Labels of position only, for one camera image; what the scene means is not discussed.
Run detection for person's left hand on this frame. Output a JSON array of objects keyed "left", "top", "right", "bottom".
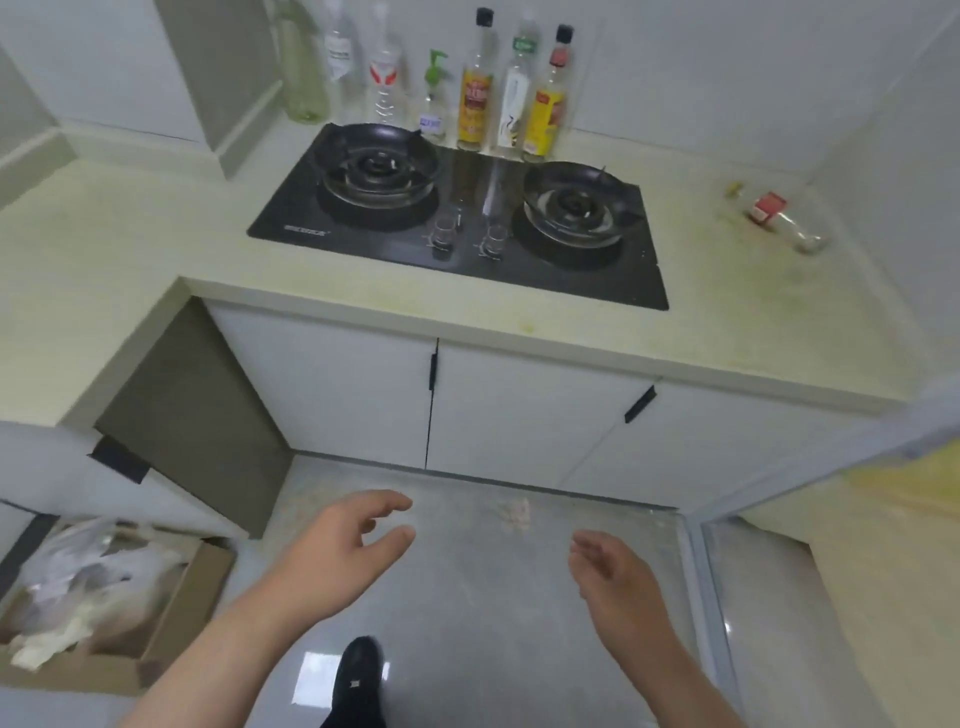
[{"left": 258, "top": 489, "right": 418, "bottom": 624}]

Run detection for person's right hand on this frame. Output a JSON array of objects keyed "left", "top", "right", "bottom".
[{"left": 567, "top": 530, "right": 680, "bottom": 661}]

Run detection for white tissue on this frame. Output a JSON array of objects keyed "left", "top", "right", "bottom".
[{"left": 11, "top": 629, "right": 84, "bottom": 673}]

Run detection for person's left forearm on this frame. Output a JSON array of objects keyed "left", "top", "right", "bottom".
[{"left": 116, "top": 592, "right": 301, "bottom": 728}]

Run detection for person's black left shoe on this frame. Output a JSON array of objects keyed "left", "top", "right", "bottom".
[{"left": 322, "top": 635, "right": 388, "bottom": 728}]

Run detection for white countertop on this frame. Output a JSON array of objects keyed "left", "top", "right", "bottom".
[{"left": 0, "top": 153, "right": 249, "bottom": 429}]

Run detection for large open cardboard box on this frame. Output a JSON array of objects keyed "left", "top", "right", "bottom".
[{"left": 0, "top": 517, "right": 238, "bottom": 697}]

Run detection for black glass gas stove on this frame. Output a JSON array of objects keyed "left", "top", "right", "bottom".
[{"left": 247, "top": 122, "right": 670, "bottom": 313}]

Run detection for black round stove burner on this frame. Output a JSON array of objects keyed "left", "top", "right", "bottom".
[
  {"left": 522, "top": 161, "right": 646, "bottom": 250},
  {"left": 314, "top": 123, "right": 442, "bottom": 211}
]

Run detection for green pump clear bottle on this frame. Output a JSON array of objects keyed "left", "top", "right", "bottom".
[{"left": 417, "top": 48, "right": 450, "bottom": 144}]

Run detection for clear bottle yellowish oil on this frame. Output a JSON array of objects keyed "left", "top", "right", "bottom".
[{"left": 273, "top": 0, "right": 331, "bottom": 125}]

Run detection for black cap yellow label bottle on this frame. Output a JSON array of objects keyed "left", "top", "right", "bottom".
[{"left": 455, "top": 7, "right": 498, "bottom": 153}]

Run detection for clear bottle red label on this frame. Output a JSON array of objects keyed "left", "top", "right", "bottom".
[{"left": 367, "top": 0, "right": 403, "bottom": 125}]

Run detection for white cap green band bottle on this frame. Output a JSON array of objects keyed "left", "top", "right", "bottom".
[{"left": 494, "top": 14, "right": 541, "bottom": 159}]

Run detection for yellow label vinegar bottle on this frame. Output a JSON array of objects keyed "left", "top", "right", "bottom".
[{"left": 522, "top": 23, "right": 575, "bottom": 163}]

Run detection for clear bottle white label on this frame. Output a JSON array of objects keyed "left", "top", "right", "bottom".
[{"left": 322, "top": 0, "right": 358, "bottom": 88}]

